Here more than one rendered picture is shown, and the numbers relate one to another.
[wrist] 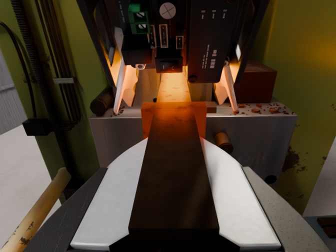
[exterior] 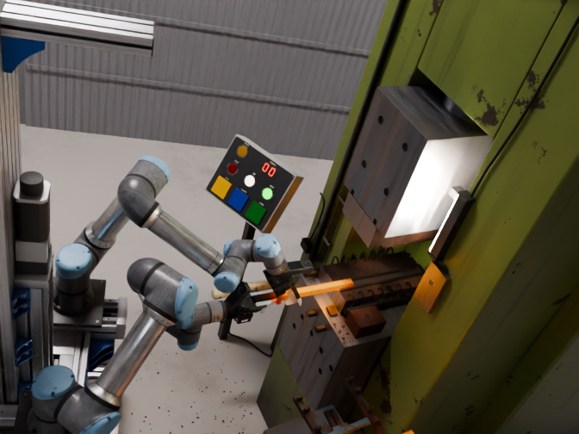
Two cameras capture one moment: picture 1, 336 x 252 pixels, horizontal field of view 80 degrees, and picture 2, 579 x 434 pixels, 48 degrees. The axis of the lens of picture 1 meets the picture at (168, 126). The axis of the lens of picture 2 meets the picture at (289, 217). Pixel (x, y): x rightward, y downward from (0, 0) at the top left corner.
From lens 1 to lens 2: 2.25 m
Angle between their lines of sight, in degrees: 44
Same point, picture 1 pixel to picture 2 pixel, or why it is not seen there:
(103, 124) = (301, 280)
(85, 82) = (333, 251)
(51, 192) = not seen: hidden behind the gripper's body
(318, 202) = not seen: outside the picture
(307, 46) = (412, 343)
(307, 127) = (400, 393)
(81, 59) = (338, 240)
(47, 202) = not seen: hidden behind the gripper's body
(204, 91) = (339, 306)
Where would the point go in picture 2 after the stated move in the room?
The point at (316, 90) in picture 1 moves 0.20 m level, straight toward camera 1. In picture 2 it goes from (409, 374) to (357, 357)
